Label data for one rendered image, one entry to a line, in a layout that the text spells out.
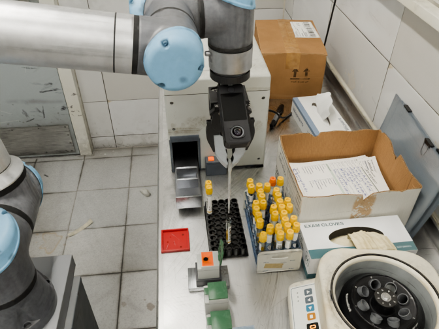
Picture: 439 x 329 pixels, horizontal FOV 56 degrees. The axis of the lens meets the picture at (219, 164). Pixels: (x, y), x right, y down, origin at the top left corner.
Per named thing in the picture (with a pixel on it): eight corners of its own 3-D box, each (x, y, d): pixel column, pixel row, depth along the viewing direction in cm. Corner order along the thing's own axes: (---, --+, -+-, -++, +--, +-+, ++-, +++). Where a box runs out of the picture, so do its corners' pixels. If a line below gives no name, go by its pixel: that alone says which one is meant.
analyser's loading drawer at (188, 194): (174, 158, 123) (173, 145, 120) (196, 157, 124) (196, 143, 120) (176, 208, 107) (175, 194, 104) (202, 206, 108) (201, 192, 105)
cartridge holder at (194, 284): (187, 271, 95) (187, 262, 92) (227, 268, 95) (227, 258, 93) (188, 292, 91) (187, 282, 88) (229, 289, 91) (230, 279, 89)
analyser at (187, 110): (169, 119, 143) (162, 34, 124) (248, 114, 145) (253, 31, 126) (171, 178, 119) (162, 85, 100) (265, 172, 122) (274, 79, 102)
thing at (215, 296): (204, 301, 89) (203, 282, 85) (225, 298, 89) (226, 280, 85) (205, 318, 86) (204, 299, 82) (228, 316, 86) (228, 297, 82)
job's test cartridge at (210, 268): (197, 269, 93) (196, 251, 89) (218, 267, 94) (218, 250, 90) (198, 284, 90) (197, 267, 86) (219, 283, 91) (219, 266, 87)
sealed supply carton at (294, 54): (252, 61, 177) (254, 18, 165) (307, 61, 177) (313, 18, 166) (257, 99, 153) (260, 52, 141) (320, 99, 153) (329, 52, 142)
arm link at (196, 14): (126, 8, 56) (207, 3, 57) (127, -16, 65) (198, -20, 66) (134, 62, 61) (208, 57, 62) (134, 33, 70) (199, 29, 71)
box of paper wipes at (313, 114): (290, 112, 146) (294, 80, 138) (322, 109, 148) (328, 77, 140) (313, 151, 129) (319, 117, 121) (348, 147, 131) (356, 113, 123)
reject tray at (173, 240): (161, 232, 104) (161, 229, 103) (188, 229, 104) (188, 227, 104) (161, 253, 99) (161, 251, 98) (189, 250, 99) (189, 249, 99)
